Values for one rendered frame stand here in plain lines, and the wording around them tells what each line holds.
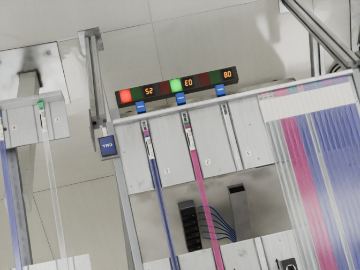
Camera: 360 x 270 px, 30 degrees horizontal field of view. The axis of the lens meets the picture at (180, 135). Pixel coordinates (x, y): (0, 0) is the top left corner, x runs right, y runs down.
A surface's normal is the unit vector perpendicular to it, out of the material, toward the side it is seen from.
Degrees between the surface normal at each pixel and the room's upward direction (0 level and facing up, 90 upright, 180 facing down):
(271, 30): 0
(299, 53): 0
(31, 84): 90
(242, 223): 0
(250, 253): 44
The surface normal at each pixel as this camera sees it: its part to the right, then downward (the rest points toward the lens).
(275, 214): 0.15, 0.47
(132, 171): 0.00, -0.25
